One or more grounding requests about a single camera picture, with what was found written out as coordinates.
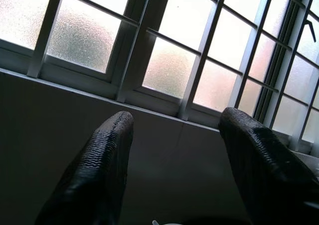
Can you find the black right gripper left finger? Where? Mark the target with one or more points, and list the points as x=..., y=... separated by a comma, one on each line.
x=94, y=165

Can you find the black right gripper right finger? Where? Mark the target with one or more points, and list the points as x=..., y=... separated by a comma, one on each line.
x=264, y=170

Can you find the white framed frosted window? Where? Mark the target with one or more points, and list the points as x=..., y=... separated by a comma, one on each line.
x=174, y=68

